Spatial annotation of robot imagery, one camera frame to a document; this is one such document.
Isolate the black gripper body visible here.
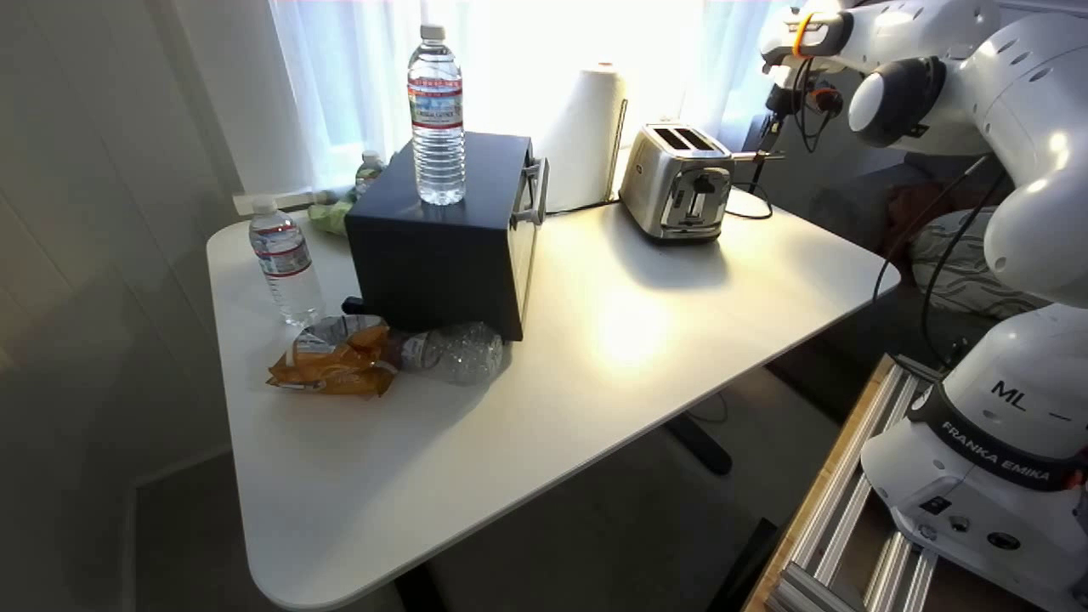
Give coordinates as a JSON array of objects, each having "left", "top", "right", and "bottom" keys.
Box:
[{"left": 779, "top": 45, "right": 851, "bottom": 98}]

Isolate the dark sofa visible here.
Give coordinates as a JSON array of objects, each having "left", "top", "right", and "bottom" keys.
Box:
[{"left": 767, "top": 113, "right": 1025, "bottom": 385}]

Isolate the silver two-slot toaster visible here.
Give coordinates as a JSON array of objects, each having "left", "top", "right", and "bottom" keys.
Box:
[{"left": 620, "top": 119, "right": 740, "bottom": 245}]

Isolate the white paper towel roll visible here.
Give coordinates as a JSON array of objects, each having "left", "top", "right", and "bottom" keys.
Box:
[{"left": 539, "top": 60, "right": 633, "bottom": 216}]

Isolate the grey patterned pillow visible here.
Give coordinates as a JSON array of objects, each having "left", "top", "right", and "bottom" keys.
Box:
[{"left": 909, "top": 203, "right": 1050, "bottom": 322}]

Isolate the tall clear water bottle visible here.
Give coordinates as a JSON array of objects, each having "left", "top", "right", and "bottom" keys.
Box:
[{"left": 404, "top": 21, "right": 473, "bottom": 209}]

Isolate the black table leg foot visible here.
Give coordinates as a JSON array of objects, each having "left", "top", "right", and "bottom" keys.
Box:
[{"left": 660, "top": 411, "right": 739, "bottom": 479}]

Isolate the black toaster oven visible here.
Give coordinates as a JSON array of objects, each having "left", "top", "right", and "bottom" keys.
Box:
[{"left": 339, "top": 128, "right": 550, "bottom": 342}]

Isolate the wood and aluminium robot stand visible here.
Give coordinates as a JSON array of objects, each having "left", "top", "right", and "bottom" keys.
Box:
[{"left": 740, "top": 351, "right": 1049, "bottom": 612}]

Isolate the crumpled clear plastic bag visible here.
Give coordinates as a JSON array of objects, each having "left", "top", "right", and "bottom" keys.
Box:
[{"left": 397, "top": 318, "right": 514, "bottom": 386}]

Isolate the white sheer curtain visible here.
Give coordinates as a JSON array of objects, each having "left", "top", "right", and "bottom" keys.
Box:
[{"left": 264, "top": 0, "right": 795, "bottom": 196}]

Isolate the green leafy plant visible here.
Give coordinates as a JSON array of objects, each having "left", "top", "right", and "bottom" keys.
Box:
[{"left": 305, "top": 196, "right": 357, "bottom": 242}]

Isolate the orange snack bag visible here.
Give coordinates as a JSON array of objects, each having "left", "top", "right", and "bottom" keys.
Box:
[{"left": 264, "top": 318, "right": 401, "bottom": 402}]

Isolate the clear water bottle dark label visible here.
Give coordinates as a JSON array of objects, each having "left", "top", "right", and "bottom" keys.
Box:
[{"left": 244, "top": 199, "right": 328, "bottom": 334}]

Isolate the orange camera mount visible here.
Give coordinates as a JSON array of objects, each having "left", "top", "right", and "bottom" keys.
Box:
[{"left": 790, "top": 7, "right": 816, "bottom": 60}]

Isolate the black toaster power cord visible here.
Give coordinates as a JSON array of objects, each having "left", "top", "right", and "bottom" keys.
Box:
[{"left": 724, "top": 156, "right": 779, "bottom": 224}]

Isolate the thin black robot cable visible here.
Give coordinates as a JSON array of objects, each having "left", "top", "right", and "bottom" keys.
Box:
[{"left": 866, "top": 153, "right": 1015, "bottom": 369}]

